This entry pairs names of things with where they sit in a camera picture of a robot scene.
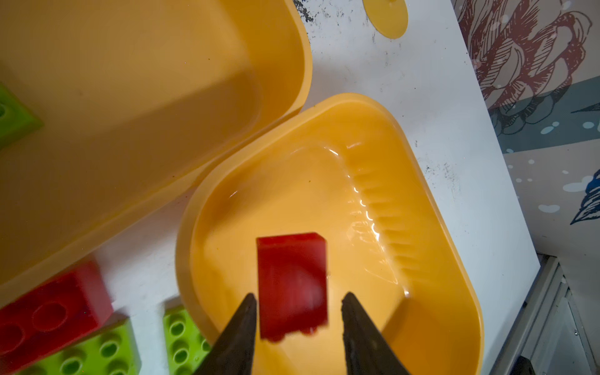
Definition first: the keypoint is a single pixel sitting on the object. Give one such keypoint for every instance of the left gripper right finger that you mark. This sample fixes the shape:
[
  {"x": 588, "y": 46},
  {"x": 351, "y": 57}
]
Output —
[{"x": 366, "y": 350}]

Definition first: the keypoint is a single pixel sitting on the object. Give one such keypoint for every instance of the yellow tray middle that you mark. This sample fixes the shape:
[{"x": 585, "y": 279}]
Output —
[{"x": 345, "y": 170}]

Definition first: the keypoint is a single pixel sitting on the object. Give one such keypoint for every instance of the yellow tray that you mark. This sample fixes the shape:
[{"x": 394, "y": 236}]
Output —
[
  {"x": 345, "y": 170},
  {"x": 136, "y": 98}
]

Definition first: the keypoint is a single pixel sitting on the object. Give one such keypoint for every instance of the yellow plastic goblet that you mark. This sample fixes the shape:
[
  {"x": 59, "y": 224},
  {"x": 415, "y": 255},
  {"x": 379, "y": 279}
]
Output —
[{"x": 389, "y": 17}]

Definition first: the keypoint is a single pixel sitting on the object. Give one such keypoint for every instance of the green brick top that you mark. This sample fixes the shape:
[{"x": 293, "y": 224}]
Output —
[{"x": 110, "y": 351}]

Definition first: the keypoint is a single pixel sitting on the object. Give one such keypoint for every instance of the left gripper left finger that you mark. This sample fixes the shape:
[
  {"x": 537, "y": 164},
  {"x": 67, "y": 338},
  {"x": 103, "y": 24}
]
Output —
[{"x": 233, "y": 352}]

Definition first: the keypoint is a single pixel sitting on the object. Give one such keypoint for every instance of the small red brick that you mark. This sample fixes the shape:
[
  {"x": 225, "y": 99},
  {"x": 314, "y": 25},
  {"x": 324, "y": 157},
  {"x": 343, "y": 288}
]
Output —
[{"x": 293, "y": 285}]

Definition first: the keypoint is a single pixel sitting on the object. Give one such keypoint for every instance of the yellow tray far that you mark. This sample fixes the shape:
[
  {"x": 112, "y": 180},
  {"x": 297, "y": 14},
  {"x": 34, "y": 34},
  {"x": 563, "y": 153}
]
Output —
[{"x": 136, "y": 98}]

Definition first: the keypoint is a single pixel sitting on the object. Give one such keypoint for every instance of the green brick right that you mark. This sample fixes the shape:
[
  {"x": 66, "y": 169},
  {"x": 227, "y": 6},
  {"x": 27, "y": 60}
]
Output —
[{"x": 186, "y": 345}]

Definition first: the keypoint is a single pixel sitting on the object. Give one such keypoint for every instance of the red brick top right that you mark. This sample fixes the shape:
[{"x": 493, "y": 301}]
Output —
[{"x": 53, "y": 316}]

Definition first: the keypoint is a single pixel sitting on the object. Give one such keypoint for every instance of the green brick long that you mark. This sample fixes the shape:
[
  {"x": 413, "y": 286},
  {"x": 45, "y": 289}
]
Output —
[{"x": 17, "y": 121}]

